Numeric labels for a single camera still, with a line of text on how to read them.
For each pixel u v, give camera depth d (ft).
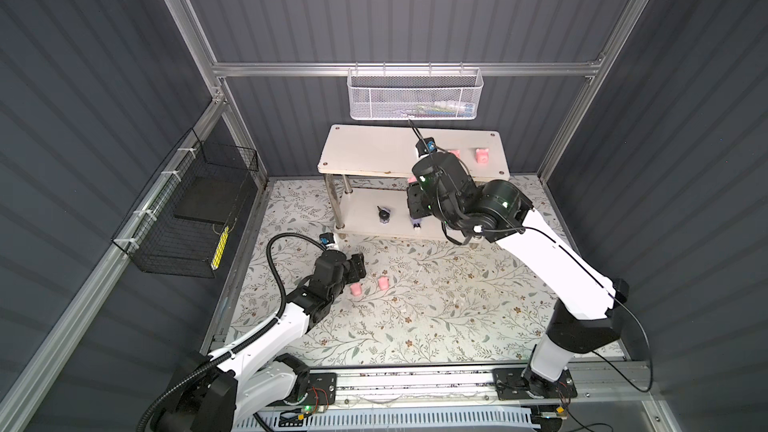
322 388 2.38
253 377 1.83
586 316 1.39
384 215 3.16
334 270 2.10
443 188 1.45
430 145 1.70
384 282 2.98
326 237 2.42
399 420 2.53
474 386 2.48
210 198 2.43
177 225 2.36
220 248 2.24
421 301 2.92
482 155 2.48
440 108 3.01
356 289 2.92
